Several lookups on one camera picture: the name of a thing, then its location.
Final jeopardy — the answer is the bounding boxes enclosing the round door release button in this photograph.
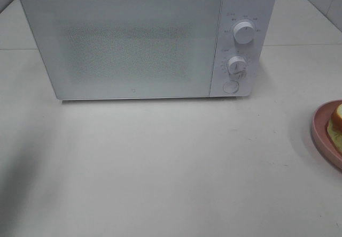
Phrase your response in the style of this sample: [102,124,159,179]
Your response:
[222,81,239,94]

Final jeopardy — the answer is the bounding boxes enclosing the white timer knob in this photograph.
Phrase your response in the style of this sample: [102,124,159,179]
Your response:
[227,56,247,75]

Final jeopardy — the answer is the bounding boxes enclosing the white microwave door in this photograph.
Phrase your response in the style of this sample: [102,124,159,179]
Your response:
[20,0,222,100]

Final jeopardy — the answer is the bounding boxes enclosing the pink round plate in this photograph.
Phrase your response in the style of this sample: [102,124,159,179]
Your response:
[310,100,341,172]

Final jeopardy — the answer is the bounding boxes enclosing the sandwich with lettuce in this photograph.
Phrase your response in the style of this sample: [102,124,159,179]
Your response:
[327,104,342,154]

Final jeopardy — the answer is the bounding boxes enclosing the white microwave oven body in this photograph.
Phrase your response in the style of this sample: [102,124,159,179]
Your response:
[26,0,276,105]

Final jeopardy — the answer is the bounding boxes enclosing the upper white power knob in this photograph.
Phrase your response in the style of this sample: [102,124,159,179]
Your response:
[232,19,255,44]

